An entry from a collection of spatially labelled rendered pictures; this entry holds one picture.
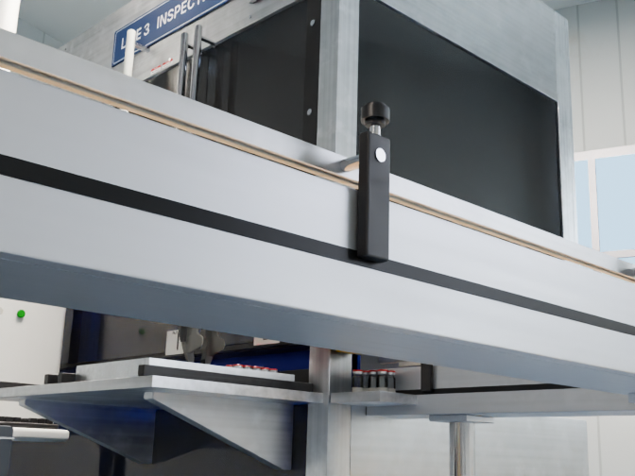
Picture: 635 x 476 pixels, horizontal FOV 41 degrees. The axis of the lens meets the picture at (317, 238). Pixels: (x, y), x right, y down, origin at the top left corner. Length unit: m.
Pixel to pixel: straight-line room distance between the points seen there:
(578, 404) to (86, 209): 1.15
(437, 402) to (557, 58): 1.37
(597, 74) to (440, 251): 4.12
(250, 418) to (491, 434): 0.67
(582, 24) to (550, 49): 2.20
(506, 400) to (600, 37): 3.45
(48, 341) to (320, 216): 1.96
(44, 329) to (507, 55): 1.49
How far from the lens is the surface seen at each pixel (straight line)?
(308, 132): 1.91
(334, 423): 1.73
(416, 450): 1.91
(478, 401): 1.61
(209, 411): 1.65
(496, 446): 2.15
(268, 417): 1.74
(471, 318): 0.68
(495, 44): 2.45
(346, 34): 1.96
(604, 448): 4.33
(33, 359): 2.47
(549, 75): 2.66
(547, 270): 0.78
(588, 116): 4.67
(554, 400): 1.53
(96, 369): 1.69
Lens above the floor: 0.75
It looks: 15 degrees up
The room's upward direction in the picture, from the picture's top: 2 degrees clockwise
